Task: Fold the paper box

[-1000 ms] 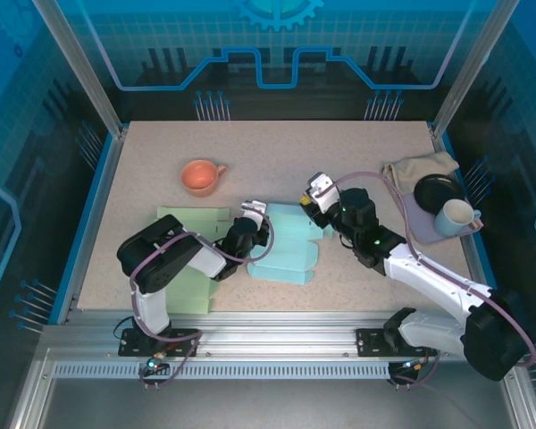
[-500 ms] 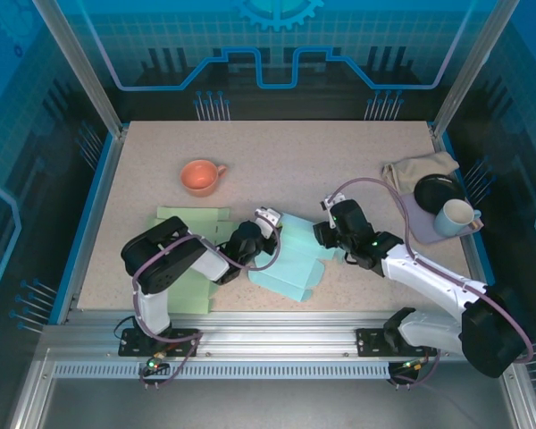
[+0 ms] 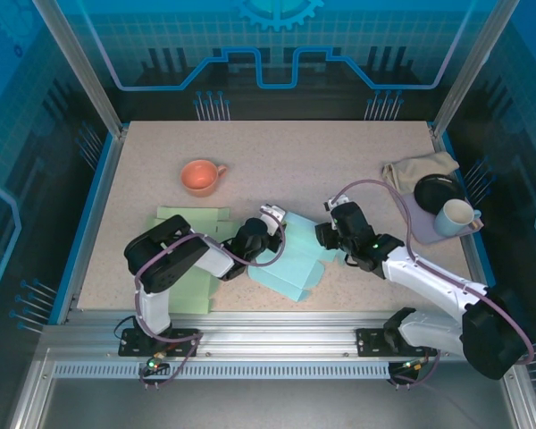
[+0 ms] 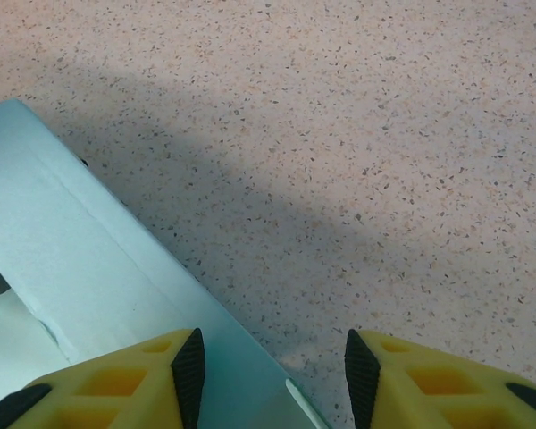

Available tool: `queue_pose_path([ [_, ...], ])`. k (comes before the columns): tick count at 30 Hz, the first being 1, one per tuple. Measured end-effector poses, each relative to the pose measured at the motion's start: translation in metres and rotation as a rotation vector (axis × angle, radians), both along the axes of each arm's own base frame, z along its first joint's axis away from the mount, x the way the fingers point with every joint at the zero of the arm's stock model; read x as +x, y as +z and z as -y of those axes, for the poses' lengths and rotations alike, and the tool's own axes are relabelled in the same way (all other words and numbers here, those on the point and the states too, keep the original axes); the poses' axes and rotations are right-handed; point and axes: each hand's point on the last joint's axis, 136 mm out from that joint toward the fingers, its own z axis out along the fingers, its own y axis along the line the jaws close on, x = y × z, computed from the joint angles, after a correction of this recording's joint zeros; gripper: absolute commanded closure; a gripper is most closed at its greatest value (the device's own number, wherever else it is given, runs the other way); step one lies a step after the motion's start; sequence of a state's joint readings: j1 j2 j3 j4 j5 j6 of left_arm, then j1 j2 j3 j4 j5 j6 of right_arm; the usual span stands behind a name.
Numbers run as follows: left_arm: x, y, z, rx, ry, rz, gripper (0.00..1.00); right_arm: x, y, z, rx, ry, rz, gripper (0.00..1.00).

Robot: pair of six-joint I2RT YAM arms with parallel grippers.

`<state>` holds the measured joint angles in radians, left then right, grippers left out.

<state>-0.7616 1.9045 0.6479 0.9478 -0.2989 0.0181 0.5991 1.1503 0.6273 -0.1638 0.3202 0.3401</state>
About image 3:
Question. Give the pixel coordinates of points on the purple mat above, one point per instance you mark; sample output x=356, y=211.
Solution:
x=422, y=225

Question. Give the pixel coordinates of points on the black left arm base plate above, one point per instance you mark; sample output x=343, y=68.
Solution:
x=129, y=346

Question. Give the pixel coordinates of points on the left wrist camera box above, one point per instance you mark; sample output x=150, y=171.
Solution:
x=272, y=219

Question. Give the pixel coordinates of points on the black plate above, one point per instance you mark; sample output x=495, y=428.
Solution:
x=433, y=192

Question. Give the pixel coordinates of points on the beige cloth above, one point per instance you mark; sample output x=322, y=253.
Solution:
x=411, y=170

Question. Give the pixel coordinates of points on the light blue paper box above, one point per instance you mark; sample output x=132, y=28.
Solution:
x=295, y=268

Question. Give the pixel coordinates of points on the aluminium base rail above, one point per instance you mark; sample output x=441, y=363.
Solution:
x=272, y=330

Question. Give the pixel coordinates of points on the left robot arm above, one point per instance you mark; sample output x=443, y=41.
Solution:
x=161, y=263

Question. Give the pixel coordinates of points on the light blue mug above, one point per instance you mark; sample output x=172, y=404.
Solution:
x=451, y=223

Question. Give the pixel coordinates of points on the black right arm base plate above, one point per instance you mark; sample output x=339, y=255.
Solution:
x=366, y=342

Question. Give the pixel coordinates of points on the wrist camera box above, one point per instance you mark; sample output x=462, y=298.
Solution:
x=330, y=205
x=272, y=219

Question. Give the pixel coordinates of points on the aluminium frame post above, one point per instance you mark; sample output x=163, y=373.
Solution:
x=84, y=67
x=471, y=67

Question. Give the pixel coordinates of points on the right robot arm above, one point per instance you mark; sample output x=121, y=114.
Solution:
x=429, y=272

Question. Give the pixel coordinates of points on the aluminium side rail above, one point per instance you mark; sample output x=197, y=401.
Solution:
x=477, y=268
x=94, y=223

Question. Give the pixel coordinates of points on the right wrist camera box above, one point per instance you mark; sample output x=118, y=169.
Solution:
x=330, y=205

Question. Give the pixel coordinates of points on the orange mug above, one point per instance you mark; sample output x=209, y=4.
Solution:
x=198, y=176

